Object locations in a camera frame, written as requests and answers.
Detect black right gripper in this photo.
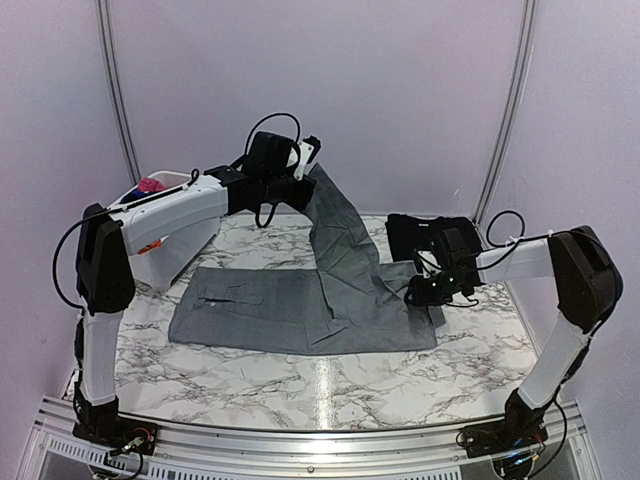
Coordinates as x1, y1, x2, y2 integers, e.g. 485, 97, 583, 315
404, 269, 465, 307

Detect black trousers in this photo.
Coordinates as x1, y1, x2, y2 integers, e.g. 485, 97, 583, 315
385, 213, 482, 262

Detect grey garment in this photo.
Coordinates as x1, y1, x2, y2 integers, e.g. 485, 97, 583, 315
168, 165, 443, 356

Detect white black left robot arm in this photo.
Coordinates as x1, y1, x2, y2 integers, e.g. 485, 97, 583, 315
76, 166, 316, 445

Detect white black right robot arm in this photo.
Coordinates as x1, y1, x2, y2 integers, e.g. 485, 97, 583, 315
405, 226, 623, 448

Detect pink garment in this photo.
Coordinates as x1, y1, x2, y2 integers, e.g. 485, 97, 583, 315
137, 177, 166, 194

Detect orange garment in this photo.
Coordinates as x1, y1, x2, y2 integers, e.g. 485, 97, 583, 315
137, 239, 162, 255

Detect royal blue garment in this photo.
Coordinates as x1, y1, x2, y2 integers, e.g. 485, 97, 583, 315
119, 188, 147, 204

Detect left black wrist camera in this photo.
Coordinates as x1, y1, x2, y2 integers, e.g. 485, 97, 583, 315
242, 131, 300, 179

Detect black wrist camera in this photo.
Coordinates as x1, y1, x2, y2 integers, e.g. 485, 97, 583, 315
242, 131, 300, 179
430, 228, 472, 267

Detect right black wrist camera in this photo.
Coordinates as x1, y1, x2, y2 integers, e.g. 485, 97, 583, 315
430, 228, 472, 267

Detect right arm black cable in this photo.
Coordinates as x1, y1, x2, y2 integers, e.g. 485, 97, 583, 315
484, 209, 527, 249

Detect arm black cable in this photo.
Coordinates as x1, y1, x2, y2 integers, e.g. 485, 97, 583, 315
484, 209, 527, 249
52, 219, 101, 309

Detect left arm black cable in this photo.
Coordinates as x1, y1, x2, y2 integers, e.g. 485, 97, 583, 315
52, 219, 101, 309

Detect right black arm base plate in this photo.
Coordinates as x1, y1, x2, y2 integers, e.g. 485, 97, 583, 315
456, 420, 548, 458

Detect right aluminium frame post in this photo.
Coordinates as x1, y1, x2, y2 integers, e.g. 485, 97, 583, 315
472, 0, 539, 226

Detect aluminium frame post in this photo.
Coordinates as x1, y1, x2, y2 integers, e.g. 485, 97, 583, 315
95, 0, 142, 183
472, 0, 539, 226

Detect left aluminium frame post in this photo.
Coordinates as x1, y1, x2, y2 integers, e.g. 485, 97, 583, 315
95, 0, 142, 183

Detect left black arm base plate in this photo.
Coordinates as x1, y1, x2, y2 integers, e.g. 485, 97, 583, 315
72, 416, 159, 455

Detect aluminium front rail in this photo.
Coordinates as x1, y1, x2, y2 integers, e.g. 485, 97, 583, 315
16, 397, 604, 479

